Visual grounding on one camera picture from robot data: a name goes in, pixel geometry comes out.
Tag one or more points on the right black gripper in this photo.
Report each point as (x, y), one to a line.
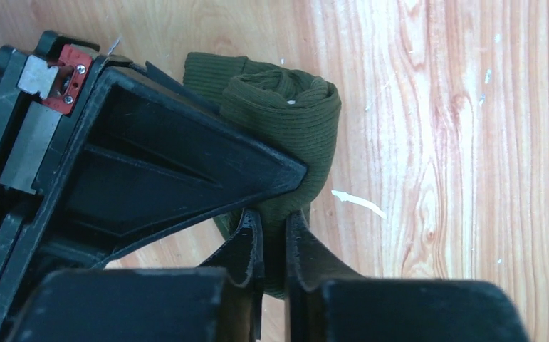
(42, 98)

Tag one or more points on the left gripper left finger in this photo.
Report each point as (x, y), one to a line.
(241, 255)

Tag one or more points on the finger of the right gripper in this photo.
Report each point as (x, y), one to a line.
(148, 162)

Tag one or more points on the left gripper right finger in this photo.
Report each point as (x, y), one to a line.
(309, 265)

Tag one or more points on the green underwear white waistband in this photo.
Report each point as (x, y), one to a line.
(290, 110)

